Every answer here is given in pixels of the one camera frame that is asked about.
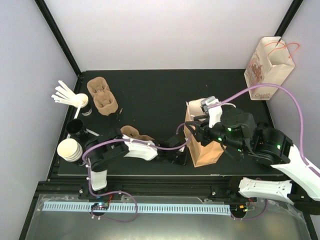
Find black aluminium frame rail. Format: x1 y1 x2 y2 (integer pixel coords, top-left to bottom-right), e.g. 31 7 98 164
35 176 247 203

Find black paper cup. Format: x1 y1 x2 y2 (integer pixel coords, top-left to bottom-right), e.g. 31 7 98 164
66 118 88 139

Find bundle of white wrapped straws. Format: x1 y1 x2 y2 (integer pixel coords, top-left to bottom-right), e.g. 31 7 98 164
51 80 79 107

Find brown pulp cup carrier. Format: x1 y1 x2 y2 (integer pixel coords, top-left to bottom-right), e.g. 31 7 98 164
120 125 154 141

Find left black corner post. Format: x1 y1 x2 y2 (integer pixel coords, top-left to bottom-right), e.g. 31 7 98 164
34 0 82 76

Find light blue cable duct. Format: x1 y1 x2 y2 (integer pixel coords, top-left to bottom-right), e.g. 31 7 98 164
42 201 231 216

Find stacked brown pulp cup carriers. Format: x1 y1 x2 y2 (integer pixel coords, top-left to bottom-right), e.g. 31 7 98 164
87 76 119 116

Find small green circuit board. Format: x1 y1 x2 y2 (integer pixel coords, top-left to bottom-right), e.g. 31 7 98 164
91 202 109 211

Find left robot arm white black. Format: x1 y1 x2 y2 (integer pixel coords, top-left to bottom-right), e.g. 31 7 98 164
82 128 190 200

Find right black corner post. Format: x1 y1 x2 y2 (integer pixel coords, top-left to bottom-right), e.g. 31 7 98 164
274 0 303 38

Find white printed paper bag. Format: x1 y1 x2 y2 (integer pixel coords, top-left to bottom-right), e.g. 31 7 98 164
244 36 295 87

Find brown paper bag white handles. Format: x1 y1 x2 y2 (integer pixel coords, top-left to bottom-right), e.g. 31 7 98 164
183 98 237 168

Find black corner post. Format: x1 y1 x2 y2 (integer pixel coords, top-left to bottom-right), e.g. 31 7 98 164
34 0 82 76
274 0 303 38

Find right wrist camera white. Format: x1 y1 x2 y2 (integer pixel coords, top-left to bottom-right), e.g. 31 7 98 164
200 96 223 128

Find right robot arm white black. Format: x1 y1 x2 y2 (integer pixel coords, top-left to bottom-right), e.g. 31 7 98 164
185 107 320 216

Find paper cup holding stirrers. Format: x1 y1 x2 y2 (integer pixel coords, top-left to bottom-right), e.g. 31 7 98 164
75 93 92 117

